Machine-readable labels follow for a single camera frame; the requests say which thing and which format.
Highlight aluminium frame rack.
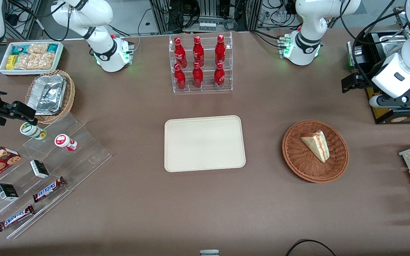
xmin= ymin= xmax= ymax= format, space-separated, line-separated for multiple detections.
xmin=149 ymin=0 xmax=263 ymax=34

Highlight clear acrylic stepped stand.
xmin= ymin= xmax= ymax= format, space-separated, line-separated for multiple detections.
xmin=0 ymin=113 xmax=112 ymax=240

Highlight green and white yogurt cup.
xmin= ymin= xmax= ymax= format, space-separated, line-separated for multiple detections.
xmin=20 ymin=122 xmax=47 ymax=140

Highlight clear acrylic bottle rack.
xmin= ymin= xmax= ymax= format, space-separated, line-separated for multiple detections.
xmin=168 ymin=32 xmax=233 ymax=94

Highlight black hot food display case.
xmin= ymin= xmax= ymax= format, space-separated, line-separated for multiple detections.
xmin=347 ymin=30 xmax=410 ymax=125

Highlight brown round wicker basket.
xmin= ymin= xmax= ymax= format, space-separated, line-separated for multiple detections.
xmin=282 ymin=120 xmax=349 ymax=184

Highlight triangular sandwich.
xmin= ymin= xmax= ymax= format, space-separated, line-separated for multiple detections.
xmin=300 ymin=130 xmax=330 ymax=164

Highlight black cable loop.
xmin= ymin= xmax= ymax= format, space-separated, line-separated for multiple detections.
xmin=285 ymin=239 xmax=337 ymax=256

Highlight white rectangular snack bin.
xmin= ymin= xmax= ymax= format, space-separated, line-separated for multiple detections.
xmin=0 ymin=41 xmax=64 ymax=76

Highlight red and white yogurt cup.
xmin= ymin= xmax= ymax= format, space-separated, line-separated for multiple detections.
xmin=54 ymin=134 xmax=78 ymax=152

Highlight tan oval wicker basket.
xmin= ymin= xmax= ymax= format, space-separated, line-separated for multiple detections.
xmin=24 ymin=69 xmax=76 ymax=124

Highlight small black box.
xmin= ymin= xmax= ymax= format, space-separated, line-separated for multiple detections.
xmin=0 ymin=183 xmax=20 ymax=202
xmin=30 ymin=159 xmax=50 ymax=179

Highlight cream plastic serving tray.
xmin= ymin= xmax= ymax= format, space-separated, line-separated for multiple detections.
xmin=164 ymin=115 xmax=246 ymax=173

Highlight clear bag of crackers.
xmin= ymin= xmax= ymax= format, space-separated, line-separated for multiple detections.
xmin=27 ymin=43 xmax=49 ymax=55
xmin=14 ymin=52 xmax=55 ymax=70

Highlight Snickers chocolate bar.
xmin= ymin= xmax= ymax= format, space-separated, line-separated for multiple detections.
xmin=0 ymin=204 xmax=35 ymax=232
xmin=32 ymin=176 xmax=67 ymax=203

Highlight stacked aluminium foil trays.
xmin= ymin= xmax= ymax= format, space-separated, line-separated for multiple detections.
xmin=27 ymin=74 xmax=67 ymax=115

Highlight red cola bottle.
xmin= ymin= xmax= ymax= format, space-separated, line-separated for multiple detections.
xmin=215 ymin=34 xmax=227 ymax=65
xmin=174 ymin=37 xmax=188 ymax=68
xmin=214 ymin=62 xmax=226 ymax=90
xmin=193 ymin=35 xmax=205 ymax=67
xmin=174 ymin=63 xmax=187 ymax=91
xmin=192 ymin=62 xmax=204 ymax=89

